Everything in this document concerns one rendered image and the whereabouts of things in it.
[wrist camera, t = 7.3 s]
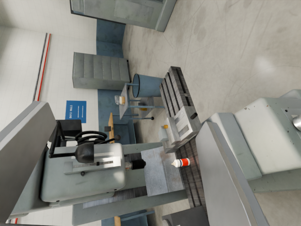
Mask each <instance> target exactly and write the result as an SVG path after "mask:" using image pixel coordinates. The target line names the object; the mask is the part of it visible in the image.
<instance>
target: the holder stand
mask: <svg viewBox="0 0 301 226"><path fill-rule="evenodd" d="M162 220H163V223H162V224H163V226H210V225H209V222H208V219H207V217H206V213H205V211H204V208H203V206H202V205H201V206H198V207H194V208H190V209H186V210H183V211H179V212H176V213H171V214H168V215H164V216H162Z"/></svg>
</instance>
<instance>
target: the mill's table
mask: <svg viewBox="0 0 301 226"><path fill-rule="evenodd" d="M168 71H169V72H167V73H166V75H165V78H163V80H162V83H161V84H160V85H159V89H160V92H161V96H162V100H163V104H164V108H165V112H166V115H167V118H168V117H175V116H176V114H177V113H178V112H179V111H180V110H181V109H182V107H183V106H194V104H193V101H192V98H191V95H190V93H189V90H188V87H187V84H186V82H185V79H184V76H183V73H182V71H181V68H180V67H175V66H170V68H169V70H168ZM195 138H196V137H195ZM195 138H193V139H192V140H190V141H189V142H188V143H186V144H185V145H184V146H182V147H181V148H179V149H178V150H177V151H176V155H177V159H185V158H188V159H189V161H190V165H187V166H181V167H180V170H181V174H182V178H183V182H184V185H185V190H186V194H187V197H188V201H189V205H190V208H194V207H198V206H201V205H202V206H203V208H204V211H205V213H206V217H207V219H208V214H207V208H206V201H205V195H204V190H203V184H202V177H201V171H200V165H199V160H198V152H197V147H196V141H195ZM208 221H209V220H208Z"/></svg>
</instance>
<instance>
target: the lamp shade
mask: <svg viewBox="0 0 301 226"><path fill-rule="evenodd" d="M74 156H75V158H76V160H77V161H78V162H80V163H84V164H88V163H94V142H92V143H84V144H81V145H79V146H78V147H77V148H76V151H75V154H74Z"/></svg>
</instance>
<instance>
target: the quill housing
mask: <svg viewBox="0 0 301 226"><path fill-rule="evenodd" d="M77 147H78V146H69V147H56V148H55V150H54V154H61V153H71V152H75V151H76V148H77ZM49 151H50V149H48V150H47V151H46V153H45V158H44V165H43V174H42V181H41V188H40V198H41V200H42V201H45V202H58V201H64V200H70V199H75V198H80V197H85V196H92V195H96V194H102V193H109V192H112V191H117V190H119V189H121V188H123V187H124V186H125V185H126V171H125V158H124V149H123V146H122V144H120V143H107V144H94V159H102V158H110V157H117V156H120V162H121V166H120V167H119V168H113V169H104V170H97V171H90V172H85V175H84V176H81V173H76V174H64V162H69V161H77V160H76V158H75V156H68V157H58V158H49Z"/></svg>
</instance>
